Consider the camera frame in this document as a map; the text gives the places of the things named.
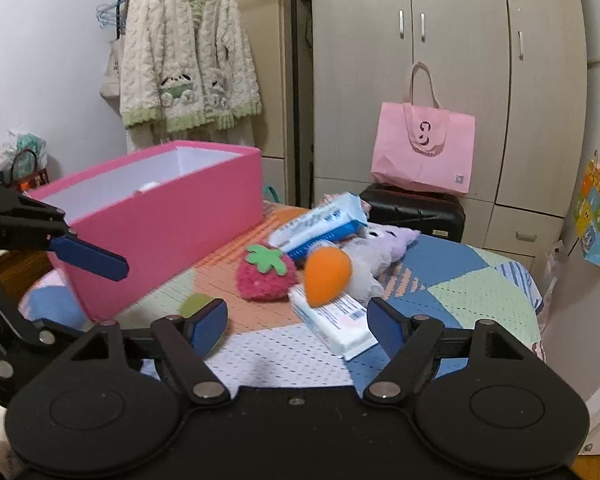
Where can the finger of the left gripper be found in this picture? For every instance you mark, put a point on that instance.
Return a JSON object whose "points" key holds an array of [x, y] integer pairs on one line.
{"points": [[88, 257]]}

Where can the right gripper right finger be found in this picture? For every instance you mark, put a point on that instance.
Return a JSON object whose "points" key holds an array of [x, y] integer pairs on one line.
{"points": [[410, 344]]}

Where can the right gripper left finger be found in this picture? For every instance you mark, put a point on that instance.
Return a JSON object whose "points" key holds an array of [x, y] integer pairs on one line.
{"points": [[183, 344]]}

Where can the green avocado plush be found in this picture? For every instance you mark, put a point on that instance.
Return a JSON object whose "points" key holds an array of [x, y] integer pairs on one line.
{"points": [[194, 303]]}

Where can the small tissue pack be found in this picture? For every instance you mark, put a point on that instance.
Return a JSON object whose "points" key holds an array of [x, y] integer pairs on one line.
{"points": [[340, 325]]}

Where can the purple kuromi plush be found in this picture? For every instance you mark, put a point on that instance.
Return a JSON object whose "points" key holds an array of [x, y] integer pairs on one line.
{"points": [[372, 254]]}

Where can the red strawberry plush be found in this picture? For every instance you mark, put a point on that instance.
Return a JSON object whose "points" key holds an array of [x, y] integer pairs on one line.
{"points": [[265, 274]]}

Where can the orange carrot plush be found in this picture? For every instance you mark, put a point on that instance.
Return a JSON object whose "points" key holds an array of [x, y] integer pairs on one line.
{"points": [[327, 272]]}

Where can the large wet wipes pack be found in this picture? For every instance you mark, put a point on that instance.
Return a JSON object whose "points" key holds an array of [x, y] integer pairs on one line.
{"points": [[340, 217]]}

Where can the pink storage box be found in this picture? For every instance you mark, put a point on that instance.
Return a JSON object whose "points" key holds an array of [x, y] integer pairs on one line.
{"points": [[162, 209]]}

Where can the woven brown basket bag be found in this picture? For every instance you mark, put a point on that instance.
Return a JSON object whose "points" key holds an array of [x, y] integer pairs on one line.
{"points": [[36, 178]]}

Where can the patchwork tablecloth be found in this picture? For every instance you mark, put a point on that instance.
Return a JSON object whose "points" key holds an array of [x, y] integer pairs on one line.
{"points": [[267, 345]]}

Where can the black suitcase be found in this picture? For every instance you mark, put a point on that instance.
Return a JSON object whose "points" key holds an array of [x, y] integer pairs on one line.
{"points": [[434, 214]]}

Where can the beige canvas tote bag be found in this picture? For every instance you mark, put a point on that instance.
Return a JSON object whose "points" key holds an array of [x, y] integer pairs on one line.
{"points": [[110, 87]]}

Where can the pink tote bag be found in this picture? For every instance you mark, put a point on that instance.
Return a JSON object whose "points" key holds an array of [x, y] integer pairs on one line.
{"points": [[423, 148]]}

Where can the cream knit cardigan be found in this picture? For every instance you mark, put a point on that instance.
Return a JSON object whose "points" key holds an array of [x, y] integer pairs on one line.
{"points": [[186, 72]]}

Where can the beige wardrobe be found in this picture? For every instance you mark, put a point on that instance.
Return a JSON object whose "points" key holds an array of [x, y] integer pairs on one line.
{"points": [[517, 66]]}

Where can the blue wire hangers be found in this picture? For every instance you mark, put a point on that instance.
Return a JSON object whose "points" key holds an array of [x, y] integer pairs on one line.
{"points": [[112, 15]]}

